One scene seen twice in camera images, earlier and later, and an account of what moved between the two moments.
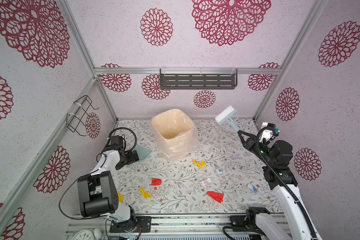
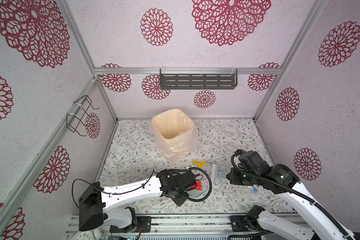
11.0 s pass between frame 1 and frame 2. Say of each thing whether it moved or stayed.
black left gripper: moved
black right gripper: moved
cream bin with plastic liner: stayed
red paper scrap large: moved
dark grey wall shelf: stayed
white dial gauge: stayed
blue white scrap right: stayed
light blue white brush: moved
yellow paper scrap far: stayed
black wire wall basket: stayed
